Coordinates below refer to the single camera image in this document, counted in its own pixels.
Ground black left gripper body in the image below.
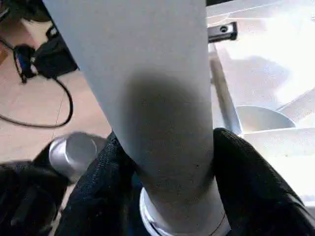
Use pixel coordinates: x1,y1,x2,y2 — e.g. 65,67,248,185
208,21,238,43

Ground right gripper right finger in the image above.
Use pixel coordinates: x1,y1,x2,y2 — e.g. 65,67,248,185
213,127,315,236

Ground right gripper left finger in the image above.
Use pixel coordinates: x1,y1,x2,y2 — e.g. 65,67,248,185
55,132,148,236

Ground white plastic table top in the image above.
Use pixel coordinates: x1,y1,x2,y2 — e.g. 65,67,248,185
139,0,315,236

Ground white plastic table leg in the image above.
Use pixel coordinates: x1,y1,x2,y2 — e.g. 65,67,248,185
41,0,232,236

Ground black work mat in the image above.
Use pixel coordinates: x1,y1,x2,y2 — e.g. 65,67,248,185
0,159,72,236

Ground loose floor cables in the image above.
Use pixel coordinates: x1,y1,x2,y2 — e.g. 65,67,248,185
0,22,79,128

